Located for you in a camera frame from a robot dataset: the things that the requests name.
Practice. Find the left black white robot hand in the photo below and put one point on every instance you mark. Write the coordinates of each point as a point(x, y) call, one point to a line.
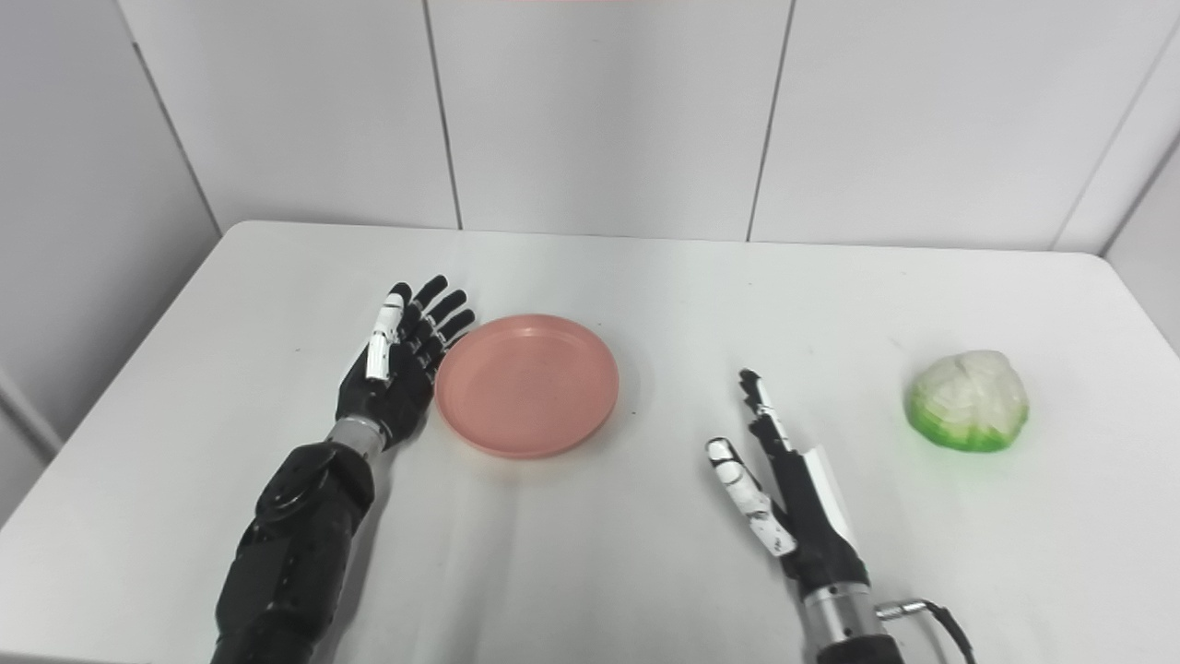
point(387, 392)

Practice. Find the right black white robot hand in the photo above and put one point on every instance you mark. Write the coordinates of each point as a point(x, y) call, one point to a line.
point(816, 526)

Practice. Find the pink round plate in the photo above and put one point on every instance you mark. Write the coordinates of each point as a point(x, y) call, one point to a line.
point(525, 385)

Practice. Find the green white cabbage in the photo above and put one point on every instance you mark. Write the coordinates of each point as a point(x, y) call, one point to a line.
point(968, 398)

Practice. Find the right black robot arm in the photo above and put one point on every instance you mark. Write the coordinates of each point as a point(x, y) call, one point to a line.
point(843, 627)

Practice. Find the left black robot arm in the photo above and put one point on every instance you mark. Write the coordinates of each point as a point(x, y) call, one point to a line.
point(295, 544)

